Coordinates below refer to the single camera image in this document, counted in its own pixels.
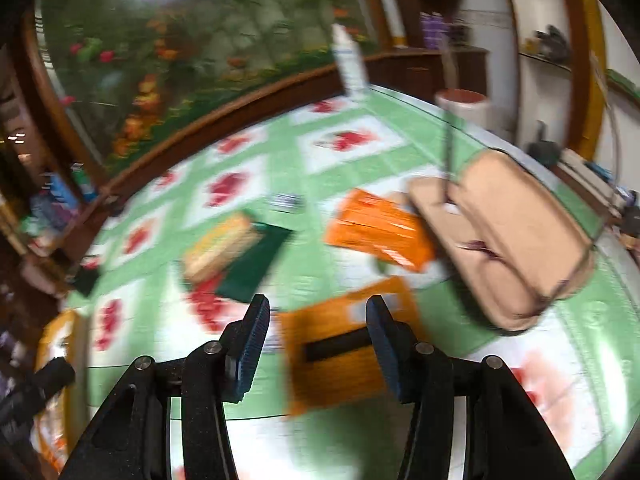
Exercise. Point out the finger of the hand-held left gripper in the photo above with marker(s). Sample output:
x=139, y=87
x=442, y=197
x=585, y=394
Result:
x=52, y=375

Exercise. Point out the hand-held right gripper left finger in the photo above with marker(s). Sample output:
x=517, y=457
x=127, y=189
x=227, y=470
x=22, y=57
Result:
x=250, y=355

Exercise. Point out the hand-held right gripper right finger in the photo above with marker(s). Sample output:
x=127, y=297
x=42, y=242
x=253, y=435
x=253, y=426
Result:
x=390, y=355

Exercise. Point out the large orange cracker packet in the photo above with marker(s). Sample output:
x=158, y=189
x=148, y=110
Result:
x=345, y=360

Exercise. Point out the yellow cracker packet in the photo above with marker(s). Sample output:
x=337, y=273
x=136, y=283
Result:
x=220, y=245

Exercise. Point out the dark green packet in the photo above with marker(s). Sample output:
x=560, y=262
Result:
x=255, y=265

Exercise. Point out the beige open bag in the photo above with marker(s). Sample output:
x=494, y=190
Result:
x=500, y=240

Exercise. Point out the green floral tablecloth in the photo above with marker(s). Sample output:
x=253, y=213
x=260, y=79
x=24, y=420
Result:
x=300, y=170

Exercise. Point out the green and white bag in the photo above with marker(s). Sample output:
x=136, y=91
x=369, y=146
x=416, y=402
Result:
x=82, y=180

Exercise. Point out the white bucket red inside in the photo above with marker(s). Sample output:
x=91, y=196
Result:
x=462, y=110

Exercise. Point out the white spray bottle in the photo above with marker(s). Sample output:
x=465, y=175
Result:
x=350, y=60

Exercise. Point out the glass flower display cabinet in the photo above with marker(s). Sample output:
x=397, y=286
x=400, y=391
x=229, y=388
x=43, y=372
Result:
x=200, y=35

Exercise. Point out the dark tool on shelf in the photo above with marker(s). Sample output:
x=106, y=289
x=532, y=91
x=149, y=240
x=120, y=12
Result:
x=552, y=42

